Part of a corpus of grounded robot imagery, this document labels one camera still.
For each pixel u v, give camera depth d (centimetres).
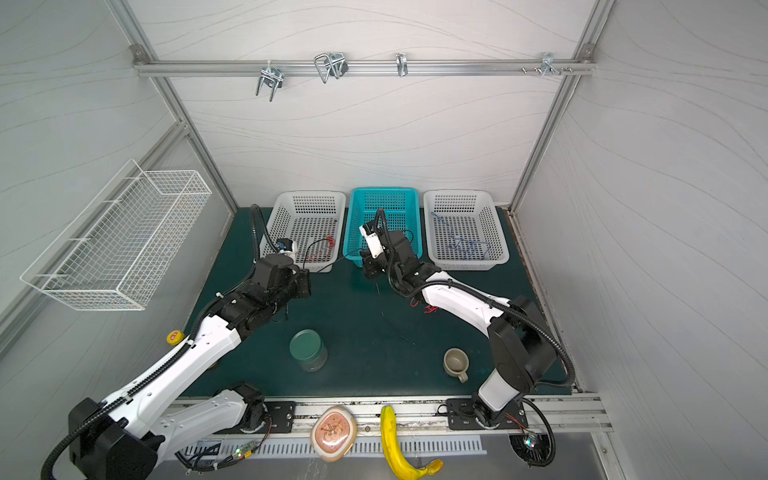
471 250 108
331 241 110
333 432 69
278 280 58
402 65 78
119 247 69
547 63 77
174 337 69
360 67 77
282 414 74
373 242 73
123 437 37
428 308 91
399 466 64
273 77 80
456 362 82
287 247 68
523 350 44
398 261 64
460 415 70
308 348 74
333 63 75
